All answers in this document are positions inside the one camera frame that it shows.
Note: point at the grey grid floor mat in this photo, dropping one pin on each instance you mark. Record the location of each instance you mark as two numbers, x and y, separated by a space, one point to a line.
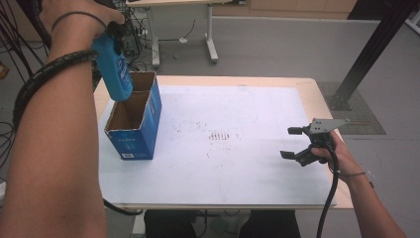
360 115

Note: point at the white table mat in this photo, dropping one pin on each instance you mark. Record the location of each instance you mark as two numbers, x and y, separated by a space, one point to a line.
224 172

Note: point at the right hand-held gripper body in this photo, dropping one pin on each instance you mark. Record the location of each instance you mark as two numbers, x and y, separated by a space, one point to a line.
318 132

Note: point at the blue cardboard box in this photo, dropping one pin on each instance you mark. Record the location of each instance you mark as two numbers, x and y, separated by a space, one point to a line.
132 142

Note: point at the person's right hand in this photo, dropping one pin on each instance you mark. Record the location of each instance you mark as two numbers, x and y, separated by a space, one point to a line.
341 158

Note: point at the light wooden table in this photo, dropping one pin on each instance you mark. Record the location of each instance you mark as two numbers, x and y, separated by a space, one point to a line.
310 89

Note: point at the person's left hand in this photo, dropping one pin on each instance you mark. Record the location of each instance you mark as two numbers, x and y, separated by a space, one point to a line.
79 6

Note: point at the blue liquid bottle white cap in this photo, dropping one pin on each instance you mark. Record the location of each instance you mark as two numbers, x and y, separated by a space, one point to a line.
114 72

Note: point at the person's right leg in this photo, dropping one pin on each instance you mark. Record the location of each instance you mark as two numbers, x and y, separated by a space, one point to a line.
269 224

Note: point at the black slanted metal post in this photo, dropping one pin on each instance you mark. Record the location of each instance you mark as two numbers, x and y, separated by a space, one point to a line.
28 13

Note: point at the black metal stand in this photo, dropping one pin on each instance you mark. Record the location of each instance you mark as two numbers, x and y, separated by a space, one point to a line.
373 49

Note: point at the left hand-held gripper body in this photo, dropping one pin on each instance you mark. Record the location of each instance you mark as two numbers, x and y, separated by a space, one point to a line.
120 29

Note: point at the black left wrist band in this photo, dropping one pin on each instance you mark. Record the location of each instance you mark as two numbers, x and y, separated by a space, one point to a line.
77 13

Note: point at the black computer tower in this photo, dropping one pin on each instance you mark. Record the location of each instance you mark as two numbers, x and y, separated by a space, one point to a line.
133 39

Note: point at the person's leg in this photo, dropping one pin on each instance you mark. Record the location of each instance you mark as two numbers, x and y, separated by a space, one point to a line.
269 224
170 224

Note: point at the black wrist band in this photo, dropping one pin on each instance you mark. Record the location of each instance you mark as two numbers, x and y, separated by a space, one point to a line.
77 13
353 174

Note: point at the black right wrist band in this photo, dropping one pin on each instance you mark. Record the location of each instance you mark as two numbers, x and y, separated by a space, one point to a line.
353 174

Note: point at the person's left leg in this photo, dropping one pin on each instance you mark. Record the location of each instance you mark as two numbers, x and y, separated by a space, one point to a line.
170 224

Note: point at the white desk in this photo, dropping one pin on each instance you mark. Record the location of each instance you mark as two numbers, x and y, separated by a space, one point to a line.
211 36

